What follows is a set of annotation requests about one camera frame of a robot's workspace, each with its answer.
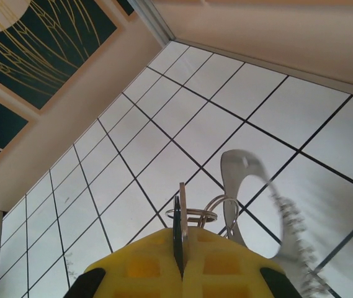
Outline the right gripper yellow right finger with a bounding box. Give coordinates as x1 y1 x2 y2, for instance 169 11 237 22
182 228 307 298

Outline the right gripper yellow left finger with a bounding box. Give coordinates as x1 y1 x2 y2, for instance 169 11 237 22
67 228 184 298

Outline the black-headed key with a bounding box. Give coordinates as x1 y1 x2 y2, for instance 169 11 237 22
172 182 190 279

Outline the metal split key ring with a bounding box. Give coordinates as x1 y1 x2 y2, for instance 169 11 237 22
164 207 219 225
203 192 241 240

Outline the metal numbered plate with rings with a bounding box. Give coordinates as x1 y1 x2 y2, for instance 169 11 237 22
220 148 331 294

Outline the aluminium corner post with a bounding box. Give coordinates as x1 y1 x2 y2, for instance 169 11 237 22
132 0 177 47

